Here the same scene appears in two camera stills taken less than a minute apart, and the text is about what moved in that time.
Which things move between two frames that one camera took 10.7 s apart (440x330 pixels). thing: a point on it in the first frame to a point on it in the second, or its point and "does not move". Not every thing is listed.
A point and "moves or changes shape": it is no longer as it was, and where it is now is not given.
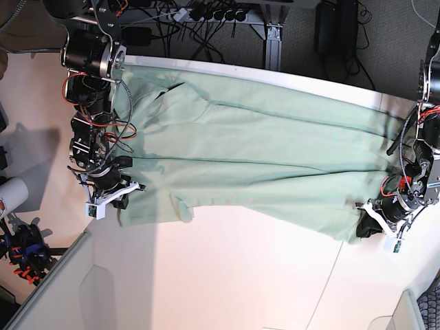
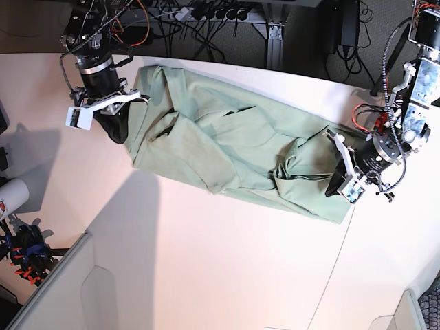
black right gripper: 390,207 to 366,159
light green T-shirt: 302,159 moves or changes shape
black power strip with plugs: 198,13 does not move
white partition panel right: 406,315 does not move
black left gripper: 113,180 to 117,125
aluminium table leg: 273,47 does not move
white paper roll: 14,193 does not move
